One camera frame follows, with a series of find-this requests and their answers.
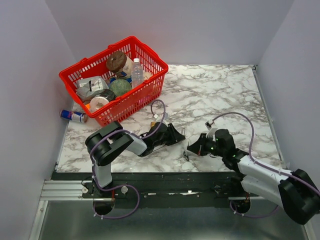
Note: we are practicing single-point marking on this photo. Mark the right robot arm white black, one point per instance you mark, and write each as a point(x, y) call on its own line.
point(294, 191)

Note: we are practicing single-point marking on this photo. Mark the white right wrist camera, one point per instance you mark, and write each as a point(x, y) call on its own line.
point(211, 127)

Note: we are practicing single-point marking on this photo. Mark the green round ball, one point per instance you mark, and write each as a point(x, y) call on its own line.
point(120, 87)

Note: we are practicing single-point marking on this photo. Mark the clear plastic water bottle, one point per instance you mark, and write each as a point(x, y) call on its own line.
point(137, 76)

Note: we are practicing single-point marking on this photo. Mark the red bull can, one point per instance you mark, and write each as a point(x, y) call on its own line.
point(75, 116)

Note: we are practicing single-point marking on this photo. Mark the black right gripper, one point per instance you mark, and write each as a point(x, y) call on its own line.
point(198, 147)

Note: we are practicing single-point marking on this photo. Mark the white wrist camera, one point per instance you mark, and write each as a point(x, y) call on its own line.
point(211, 127)
point(160, 118)

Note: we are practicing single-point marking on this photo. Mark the black mounting base rail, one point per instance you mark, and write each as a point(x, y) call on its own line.
point(161, 189)

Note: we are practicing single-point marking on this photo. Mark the grey foil snack bag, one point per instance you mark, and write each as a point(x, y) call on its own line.
point(87, 88)

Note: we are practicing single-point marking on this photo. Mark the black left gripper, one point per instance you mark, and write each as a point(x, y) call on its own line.
point(175, 136)

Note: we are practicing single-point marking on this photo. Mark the white tape roll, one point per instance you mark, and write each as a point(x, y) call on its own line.
point(97, 103)

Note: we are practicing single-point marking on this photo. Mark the key with robot keychain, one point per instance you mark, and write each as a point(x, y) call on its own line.
point(185, 152)

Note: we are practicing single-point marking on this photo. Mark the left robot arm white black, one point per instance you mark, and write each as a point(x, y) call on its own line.
point(106, 144)

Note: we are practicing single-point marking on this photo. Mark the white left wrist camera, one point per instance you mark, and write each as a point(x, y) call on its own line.
point(160, 118)

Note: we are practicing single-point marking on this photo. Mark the brown lid paper cup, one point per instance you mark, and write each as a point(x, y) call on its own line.
point(120, 64)

